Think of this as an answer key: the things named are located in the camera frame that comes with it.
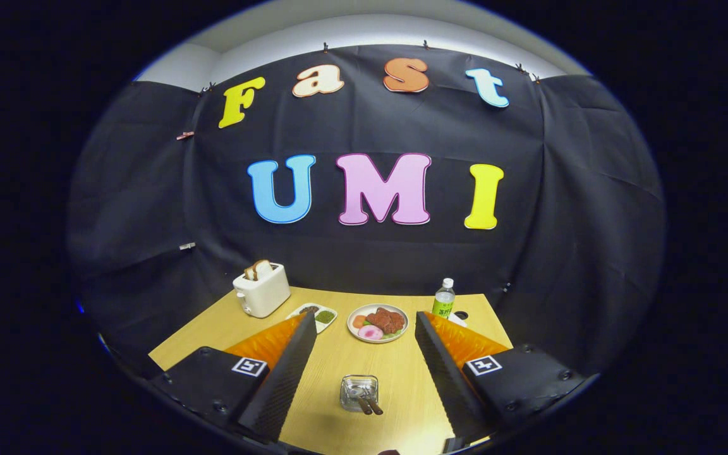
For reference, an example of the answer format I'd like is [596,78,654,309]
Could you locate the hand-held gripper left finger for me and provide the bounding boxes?
[149,311,318,442]

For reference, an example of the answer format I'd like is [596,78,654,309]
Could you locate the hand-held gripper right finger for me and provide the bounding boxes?
[415,310,587,440]

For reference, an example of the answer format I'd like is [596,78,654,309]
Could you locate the brown-handled metal utensil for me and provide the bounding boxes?
[358,387,384,415]

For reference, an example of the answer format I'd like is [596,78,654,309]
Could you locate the clear plastic container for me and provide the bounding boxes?
[339,375,380,413]

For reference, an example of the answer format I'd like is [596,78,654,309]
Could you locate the white divided tray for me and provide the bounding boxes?
[286,303,338,334]

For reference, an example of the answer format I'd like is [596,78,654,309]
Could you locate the green label drink bottle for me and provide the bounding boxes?
[432,277,456,319]

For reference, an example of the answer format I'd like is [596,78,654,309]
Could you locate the white round food plate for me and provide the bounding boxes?
[347,303,410,344]

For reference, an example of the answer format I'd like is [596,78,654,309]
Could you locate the red meat pieces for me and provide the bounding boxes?
[366,307,406,334]

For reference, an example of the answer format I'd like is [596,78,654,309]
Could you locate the white toaster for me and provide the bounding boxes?
[233,262,291,319]

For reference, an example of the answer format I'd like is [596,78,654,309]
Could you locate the row of black cloth clips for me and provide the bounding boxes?
[203,41,540,94]

